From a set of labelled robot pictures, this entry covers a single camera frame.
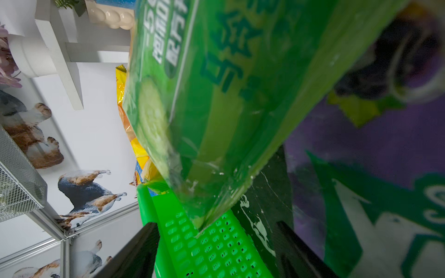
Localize white egg-shaped ornament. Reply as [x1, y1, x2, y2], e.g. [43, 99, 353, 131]
[85, 1, 135, 30]

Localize green cucumber chips bag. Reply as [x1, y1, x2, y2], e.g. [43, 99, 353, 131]
[123, 1, 407, 231]

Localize yellow Lays chips bag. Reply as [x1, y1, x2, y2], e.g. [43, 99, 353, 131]
[115, 64, 161, 186]

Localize white wire wall basket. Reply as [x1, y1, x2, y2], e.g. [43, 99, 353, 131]
[1, 128, 48, 222]

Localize green and white artificial plant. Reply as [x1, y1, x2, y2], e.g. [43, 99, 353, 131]
[54, 0, 80, 9]

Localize green plastic basket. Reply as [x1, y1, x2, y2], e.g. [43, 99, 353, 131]
[137, 184, 272, 278]

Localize purple Krax snack bag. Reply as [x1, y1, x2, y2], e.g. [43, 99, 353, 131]
[285, 1, 445, 278]

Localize pink flower in white pot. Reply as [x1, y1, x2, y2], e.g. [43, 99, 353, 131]
[1, 25, 22, 88]

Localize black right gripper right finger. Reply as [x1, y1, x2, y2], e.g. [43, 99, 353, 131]
[276, 221, 337, 278]

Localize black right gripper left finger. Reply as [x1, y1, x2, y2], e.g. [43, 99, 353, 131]
[95, 222, 160, 278]

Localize white tiered display shelf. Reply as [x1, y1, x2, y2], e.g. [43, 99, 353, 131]
[8, 1, 130, 110]

